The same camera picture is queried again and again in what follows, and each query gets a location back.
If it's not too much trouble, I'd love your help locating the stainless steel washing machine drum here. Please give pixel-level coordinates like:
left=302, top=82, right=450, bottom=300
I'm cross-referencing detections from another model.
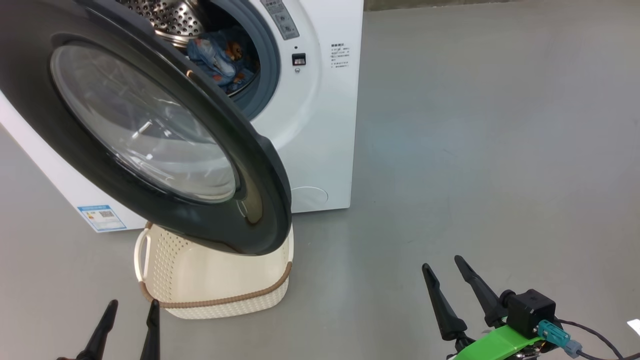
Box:
left=115, top=0, right=221, bottom=48

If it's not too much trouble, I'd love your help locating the teal cable connector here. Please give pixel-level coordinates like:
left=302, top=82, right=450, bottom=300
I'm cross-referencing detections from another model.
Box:
left=537, top=320, right=583, bottom=358

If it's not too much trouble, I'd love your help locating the blue energy label sticker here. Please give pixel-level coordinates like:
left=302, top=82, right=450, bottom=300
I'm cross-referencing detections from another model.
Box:
left=76, top=204, right=127, bottom=232

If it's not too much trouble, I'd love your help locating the cream perforated laundry basket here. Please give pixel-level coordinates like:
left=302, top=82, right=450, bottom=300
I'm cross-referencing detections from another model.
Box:
left=133, top=221, right=295, bottom=321

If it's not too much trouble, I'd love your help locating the black round washer door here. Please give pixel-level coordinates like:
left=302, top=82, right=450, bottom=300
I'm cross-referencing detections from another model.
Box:
left=0, top=0, right=293, bottom=257

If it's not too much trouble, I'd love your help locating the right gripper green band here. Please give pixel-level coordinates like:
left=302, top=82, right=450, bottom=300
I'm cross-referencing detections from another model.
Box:
left=421, top=255, right=546, bottom=360

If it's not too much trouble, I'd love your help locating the white front-load washing machine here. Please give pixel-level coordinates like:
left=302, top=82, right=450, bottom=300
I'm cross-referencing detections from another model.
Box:
left=0, top=0, right=365, bottom=233

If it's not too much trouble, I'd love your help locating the blue bear print garment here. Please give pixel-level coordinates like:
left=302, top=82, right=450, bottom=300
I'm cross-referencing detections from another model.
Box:
left=220, top=30, right=261, bottom=93

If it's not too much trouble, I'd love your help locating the small printed text label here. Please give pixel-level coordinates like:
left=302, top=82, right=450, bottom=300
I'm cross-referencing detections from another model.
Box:
left=330, top=42, right=351, bottom=69

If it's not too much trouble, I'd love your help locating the round white filter cover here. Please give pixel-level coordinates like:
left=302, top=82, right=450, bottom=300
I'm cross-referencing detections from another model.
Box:
left=291, top=186, right=329, bottom=213

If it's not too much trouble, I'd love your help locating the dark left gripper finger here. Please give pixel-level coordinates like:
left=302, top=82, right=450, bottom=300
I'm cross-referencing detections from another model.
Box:
left=139, top=299, right=161, bottom=360
left=75, top=299, right=119, bottom=360

